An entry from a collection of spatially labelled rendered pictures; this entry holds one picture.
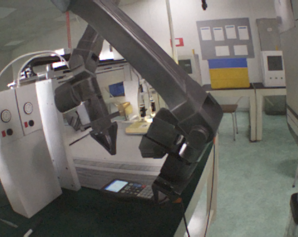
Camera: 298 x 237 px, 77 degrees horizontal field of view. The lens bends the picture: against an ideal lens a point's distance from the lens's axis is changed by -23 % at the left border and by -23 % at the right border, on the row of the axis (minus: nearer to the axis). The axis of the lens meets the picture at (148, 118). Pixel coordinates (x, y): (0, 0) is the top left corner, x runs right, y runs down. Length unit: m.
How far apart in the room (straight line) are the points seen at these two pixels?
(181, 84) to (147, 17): 5.08
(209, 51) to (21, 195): 4.64
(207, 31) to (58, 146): 4.45
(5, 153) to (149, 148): 0.50
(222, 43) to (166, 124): 4.57
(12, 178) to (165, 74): 0.63
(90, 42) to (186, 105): 0.32
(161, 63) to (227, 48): 4.59
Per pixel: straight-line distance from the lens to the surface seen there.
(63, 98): 0.61
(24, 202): 0.88
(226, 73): 3.33
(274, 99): 4.67
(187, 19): 5.16
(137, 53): 0.40
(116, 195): 0.62
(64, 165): 0.96
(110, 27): 0.41
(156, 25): 5.35
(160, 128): 0.48
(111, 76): 1.22
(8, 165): 0.81
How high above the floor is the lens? 1.21
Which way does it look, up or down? 13 degrees down
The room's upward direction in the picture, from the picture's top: 8 degrees counter-clockwise
